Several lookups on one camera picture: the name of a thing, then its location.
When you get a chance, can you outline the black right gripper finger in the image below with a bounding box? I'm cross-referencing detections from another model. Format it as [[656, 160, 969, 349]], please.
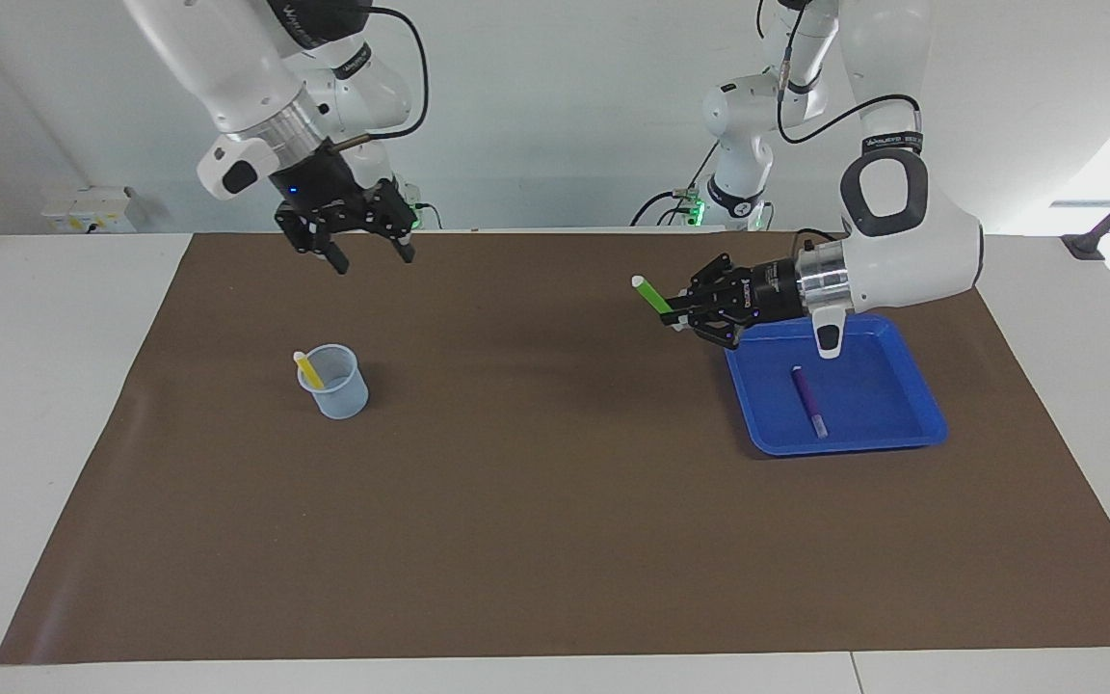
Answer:
[[367, 181, 418, 264], [276, 207, 352, 276]]

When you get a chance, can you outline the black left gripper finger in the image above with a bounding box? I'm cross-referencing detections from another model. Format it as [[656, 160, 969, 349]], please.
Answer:
[[663, 308, 756, 350], [675, 254, 747, 314]]

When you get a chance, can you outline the green pen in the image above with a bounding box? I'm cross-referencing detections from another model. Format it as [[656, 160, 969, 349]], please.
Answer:
[[631, 276, 686, 334]]

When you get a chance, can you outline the purple pen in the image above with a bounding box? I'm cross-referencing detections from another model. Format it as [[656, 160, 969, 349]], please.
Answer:
[[791, 364, 830, 440]]

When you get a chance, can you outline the translucent plastic cup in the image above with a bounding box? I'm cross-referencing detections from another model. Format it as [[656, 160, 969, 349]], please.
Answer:
[[297, 344, 370, 421]]

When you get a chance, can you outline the blue plastic tray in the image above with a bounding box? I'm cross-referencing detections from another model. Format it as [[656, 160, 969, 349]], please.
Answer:
[[724, 314, 949, 457]]

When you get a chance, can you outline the brown table mat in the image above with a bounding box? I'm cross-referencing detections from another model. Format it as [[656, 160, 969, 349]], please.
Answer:
[[0, 231, 1110, 666]]

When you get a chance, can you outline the black base cable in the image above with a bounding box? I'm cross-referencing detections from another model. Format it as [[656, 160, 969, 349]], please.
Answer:
[[630, 145, 722, 227]]

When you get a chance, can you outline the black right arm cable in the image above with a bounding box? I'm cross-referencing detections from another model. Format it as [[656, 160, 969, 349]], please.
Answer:
[[329, 5, 431, 155]]

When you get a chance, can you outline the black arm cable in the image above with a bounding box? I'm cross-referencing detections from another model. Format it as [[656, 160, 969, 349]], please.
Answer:
[[329, 5, 431, 155], [757, 0, 922, 146]]

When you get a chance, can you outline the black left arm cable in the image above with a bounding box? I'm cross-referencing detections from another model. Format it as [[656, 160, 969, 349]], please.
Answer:
[[757, 0, 922, 146]]

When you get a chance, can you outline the white wall socket box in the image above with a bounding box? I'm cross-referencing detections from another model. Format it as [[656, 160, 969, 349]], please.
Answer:
[[42, 188, 146, 234]]

